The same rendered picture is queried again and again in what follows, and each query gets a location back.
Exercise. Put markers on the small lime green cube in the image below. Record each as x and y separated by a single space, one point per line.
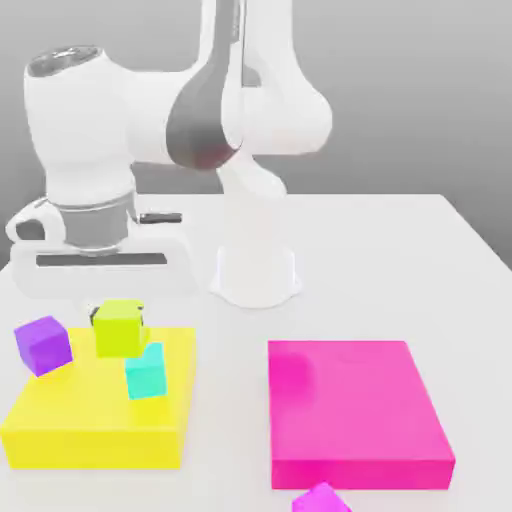
118 330

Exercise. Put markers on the small magenta cube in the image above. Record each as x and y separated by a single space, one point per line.
320 500

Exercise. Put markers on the small turquoise cube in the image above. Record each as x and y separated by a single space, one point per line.
146 374

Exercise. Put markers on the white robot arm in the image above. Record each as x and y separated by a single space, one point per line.
100 120

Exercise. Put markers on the small purple cube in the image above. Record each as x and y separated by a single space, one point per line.
42 346

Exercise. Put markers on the large yellow box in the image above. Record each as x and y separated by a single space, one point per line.
92 424

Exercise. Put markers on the large pink box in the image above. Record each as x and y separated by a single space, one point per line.
352 408

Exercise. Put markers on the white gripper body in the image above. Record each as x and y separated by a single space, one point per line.
100 280

